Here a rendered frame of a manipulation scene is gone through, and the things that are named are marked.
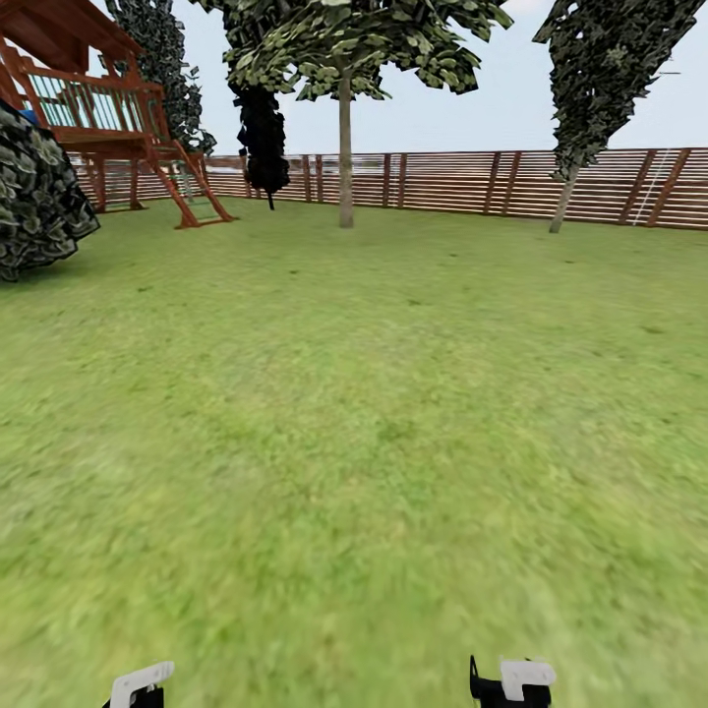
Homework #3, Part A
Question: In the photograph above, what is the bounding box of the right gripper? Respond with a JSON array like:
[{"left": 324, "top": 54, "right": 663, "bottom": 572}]
[{"left": 470, "top": 656, "right": 552, "bottom": 708}]

